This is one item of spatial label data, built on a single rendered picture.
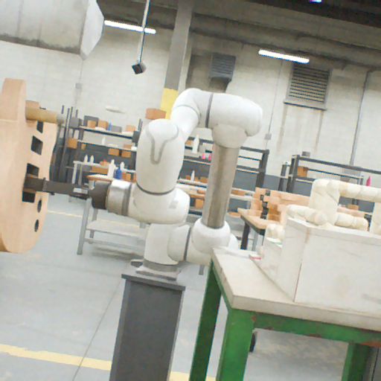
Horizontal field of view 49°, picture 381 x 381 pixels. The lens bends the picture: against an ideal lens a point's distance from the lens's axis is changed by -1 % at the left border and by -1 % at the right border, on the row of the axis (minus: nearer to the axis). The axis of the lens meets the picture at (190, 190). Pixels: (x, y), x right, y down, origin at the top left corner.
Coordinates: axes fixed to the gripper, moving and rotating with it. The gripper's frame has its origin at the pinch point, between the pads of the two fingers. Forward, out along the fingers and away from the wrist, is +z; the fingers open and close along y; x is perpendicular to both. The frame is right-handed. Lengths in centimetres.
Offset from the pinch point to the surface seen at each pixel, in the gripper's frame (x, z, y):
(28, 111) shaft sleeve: 17.8, 2.6, -5.9
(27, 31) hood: 31.8, 0.3, -22.0
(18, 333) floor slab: -85, 43, 155
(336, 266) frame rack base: -8, -75, -20
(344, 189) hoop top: 9, -74, -21
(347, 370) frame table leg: -46, -108, 37
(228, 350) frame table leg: -30, -54, -17
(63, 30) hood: 33.3, -7.5, -22.2
